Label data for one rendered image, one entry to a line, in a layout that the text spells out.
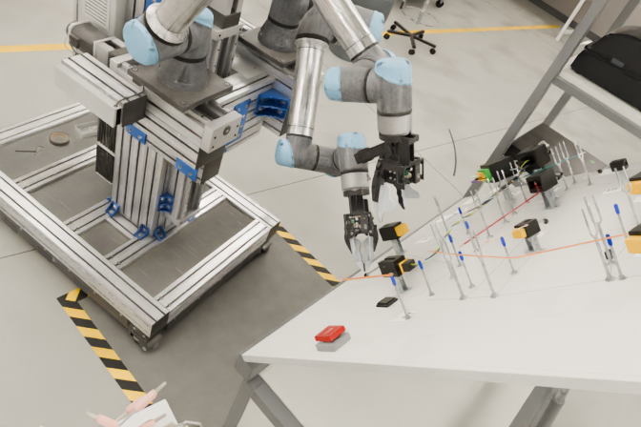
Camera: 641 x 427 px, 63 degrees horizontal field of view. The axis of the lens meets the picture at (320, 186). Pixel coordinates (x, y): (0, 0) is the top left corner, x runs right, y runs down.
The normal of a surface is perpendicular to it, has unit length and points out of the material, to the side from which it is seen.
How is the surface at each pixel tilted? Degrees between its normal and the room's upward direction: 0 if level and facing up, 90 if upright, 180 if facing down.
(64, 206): 0
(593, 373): 52
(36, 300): 0
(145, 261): 0
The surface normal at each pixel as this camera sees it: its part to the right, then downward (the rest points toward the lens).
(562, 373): -0.36, -0.93
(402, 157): -0.73, 0.33
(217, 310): 0.30, -0.72
